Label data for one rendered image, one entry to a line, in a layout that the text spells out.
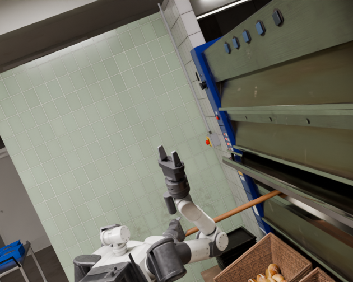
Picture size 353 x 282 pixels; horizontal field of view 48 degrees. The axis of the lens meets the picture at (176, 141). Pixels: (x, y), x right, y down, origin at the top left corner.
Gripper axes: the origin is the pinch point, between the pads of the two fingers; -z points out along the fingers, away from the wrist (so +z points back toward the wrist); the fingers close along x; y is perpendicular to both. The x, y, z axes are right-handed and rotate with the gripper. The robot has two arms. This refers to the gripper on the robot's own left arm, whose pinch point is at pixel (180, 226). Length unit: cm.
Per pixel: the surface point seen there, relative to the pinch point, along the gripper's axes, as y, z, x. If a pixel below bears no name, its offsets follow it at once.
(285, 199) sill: 48, -31, 9
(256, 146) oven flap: 42, -38, -22
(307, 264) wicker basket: 50, -20, 43
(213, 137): -13, -115, -21
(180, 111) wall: -42, -138, -48
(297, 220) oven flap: 51, -30, 22
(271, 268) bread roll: 20, -47, 58
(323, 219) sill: 71, 2, 10
